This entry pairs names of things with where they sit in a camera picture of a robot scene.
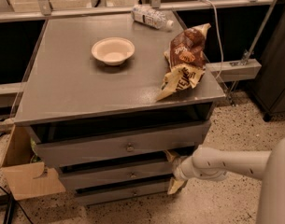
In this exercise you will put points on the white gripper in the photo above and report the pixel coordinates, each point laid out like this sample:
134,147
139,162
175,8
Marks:
179,170

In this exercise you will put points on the grey drawer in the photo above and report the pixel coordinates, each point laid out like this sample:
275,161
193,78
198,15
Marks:
123,190
99,173
119,145

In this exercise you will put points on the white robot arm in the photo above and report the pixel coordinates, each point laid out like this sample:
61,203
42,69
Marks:
207,163

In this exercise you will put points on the grey drawer cabinet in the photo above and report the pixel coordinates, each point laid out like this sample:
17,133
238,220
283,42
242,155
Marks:
71,95

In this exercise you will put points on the grey bottom drawer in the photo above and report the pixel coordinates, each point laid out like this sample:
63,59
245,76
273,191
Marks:
123,190

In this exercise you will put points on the grey top drawer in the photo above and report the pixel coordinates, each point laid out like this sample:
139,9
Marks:
119,145

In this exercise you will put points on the brown yellow chip bag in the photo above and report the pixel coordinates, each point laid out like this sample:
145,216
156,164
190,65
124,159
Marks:
186,60

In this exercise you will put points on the dark side cabinet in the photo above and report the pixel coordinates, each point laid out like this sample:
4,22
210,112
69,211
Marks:
268,88

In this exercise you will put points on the white paper bowl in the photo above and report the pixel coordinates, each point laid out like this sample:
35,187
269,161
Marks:
113,51

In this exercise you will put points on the cardboard box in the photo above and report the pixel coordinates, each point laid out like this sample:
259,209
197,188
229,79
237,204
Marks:
26,179

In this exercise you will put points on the clear plastic water bottle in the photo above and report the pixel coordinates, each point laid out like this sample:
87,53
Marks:
151,17

